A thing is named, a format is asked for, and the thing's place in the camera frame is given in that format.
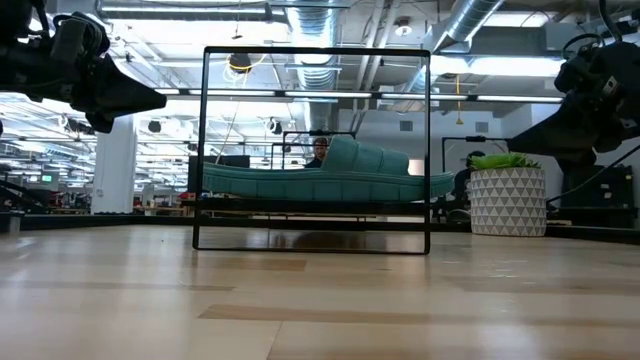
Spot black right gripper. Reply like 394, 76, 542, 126
506, 41, 640, 170

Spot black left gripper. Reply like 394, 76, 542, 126
0, 43, 169, 135

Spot teal green slide sandal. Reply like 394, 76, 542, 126
201, 135, 456, 203

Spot white column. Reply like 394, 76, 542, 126
91, 117, 139, 216

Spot black cabinet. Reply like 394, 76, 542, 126
559, 164, 639, 230

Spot green plant white patterned pot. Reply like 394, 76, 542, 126
469, 152, 549, 238

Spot person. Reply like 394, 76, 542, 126
452, 149, 487, 221
304, 137, 331, 170

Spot black ceiling fixture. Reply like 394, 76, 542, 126
228, 52, 252, 75

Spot white door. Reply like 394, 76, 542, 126
394, 158, 427, 177

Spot long ceiling light strip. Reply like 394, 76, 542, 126
149, 87, 566, 105

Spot thick black cable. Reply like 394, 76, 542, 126
546, 143, 640, 205

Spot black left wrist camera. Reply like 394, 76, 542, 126
49, 10, 112, 66

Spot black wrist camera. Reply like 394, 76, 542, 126
553, 42, 621, 99
49, 10, 112, 66

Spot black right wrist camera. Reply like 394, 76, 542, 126
553, 42, 621, 99

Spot black background station frame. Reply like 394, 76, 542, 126
272, 129, 359, 169
441, 135, 513, 174

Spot yellow hanging cord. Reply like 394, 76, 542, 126
454, 74, 464, 126

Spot black table frame rails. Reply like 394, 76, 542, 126
0, 209, 640, 246

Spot large silver ventilation duct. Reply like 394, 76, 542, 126
404, 0, 506, 94

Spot ribbed silver ventilation duct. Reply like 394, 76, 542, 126
289, 4, 339, 132

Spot wooden shelf black metal frame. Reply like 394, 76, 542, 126
192, 46, 432, 256

